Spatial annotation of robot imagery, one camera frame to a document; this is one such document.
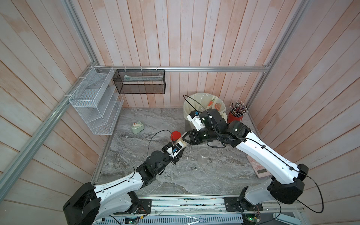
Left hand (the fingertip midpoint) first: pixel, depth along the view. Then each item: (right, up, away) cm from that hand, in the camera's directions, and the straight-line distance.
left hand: (180, 144), depth 76 cm
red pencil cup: (+39, +15, +26) cm, 49 cm away
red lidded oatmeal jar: (-3, +3, +14) cm, 15 cm away
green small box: (-31, +8, +25) cm, 41 cm away
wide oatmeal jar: (+15, -6, +7) cm, 18 cm away
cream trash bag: (+14, +26, +17) cm, 34 cm away
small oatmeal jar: (+1, +2, -11) cm, 12 cm away
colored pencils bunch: (+43, +21, +22) cm, 53 cm away
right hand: (+2, +5, -8) cm, 10 cm away
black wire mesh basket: (-29, +42, +25) cm, 57 cm away
